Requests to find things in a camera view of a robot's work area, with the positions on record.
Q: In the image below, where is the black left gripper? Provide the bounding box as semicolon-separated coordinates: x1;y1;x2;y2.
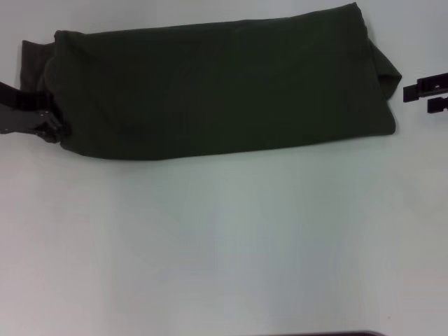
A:
0;80;73;145

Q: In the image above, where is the dark green FREE! t-shirt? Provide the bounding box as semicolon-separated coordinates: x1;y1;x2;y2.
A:
19;1;403;162

